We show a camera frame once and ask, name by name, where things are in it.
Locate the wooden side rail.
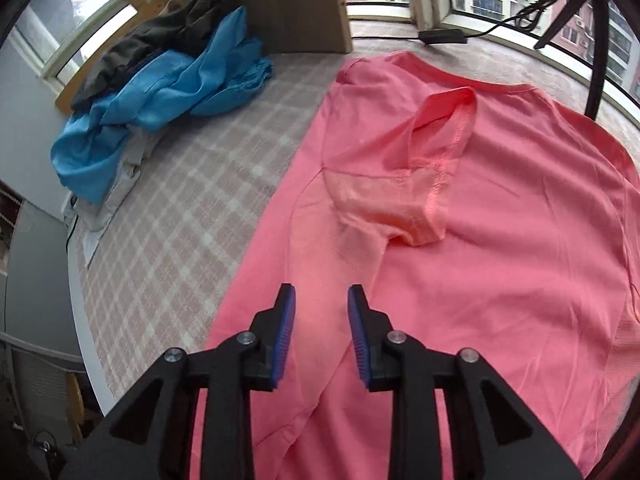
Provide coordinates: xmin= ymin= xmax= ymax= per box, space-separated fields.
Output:
xmin=54 ymin=0 xmax=171 ymax=111

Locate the blue garment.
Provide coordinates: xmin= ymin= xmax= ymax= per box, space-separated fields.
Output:
xmin=50 ymin=6 xmax=275 ymax=206

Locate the black tripod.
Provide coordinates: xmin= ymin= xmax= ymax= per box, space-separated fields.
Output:
xmin=534 ymin=0 xmax=616 ymax=121

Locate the light wooden board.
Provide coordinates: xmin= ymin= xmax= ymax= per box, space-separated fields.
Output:
xmin=152 ymin=0 xmax=353 ymax=56

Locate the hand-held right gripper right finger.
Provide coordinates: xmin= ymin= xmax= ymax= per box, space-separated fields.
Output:
xmin=347 ymin=284 xmax=583 ymax=480

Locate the black power adapter with cable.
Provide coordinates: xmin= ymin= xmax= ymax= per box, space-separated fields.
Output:
xmin=419 ymin=0 xmax=591 ymax=45

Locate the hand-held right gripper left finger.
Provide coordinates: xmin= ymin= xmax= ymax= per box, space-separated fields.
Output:
xmin=57 ymin=283 xmax=297 ymax=480

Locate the pink plaid blanket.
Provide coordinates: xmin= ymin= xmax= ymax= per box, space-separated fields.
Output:
xmin=67 ymin=20 xmax=640 ymax=416

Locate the dark olive garment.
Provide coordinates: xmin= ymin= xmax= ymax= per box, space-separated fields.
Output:
xmin=70 ymin=0 xmax=246 ymax=111

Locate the pink t-shirt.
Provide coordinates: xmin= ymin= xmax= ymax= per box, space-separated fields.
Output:
xmin=187 ymin=50 xmax=640 ymax=480

